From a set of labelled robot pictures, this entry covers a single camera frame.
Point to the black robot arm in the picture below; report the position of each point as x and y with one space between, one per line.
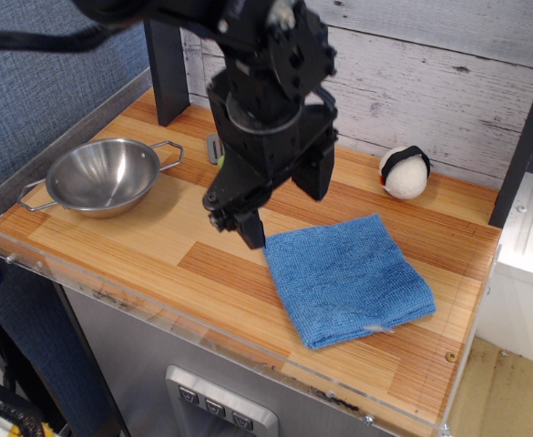
279 36

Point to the blue microfiber towel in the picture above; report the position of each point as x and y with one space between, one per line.
345 281

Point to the silver panel with buttons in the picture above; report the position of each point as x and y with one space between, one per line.
203 408

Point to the stainless steel bowl with handles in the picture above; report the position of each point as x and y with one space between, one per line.
105 178

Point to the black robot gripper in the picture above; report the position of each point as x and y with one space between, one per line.
273 129

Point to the grey spatula with green handle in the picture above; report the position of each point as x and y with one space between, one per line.
216 150

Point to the yellow and black object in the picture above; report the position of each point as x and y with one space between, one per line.
16 423

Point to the clear acrylic table guard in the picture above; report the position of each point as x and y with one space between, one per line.
211 290

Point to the dark grey right post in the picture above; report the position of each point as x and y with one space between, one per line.
514 176

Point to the white plush ball black band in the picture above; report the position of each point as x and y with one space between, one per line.
404 172

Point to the white ribbed appliance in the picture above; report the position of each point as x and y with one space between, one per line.
506 315

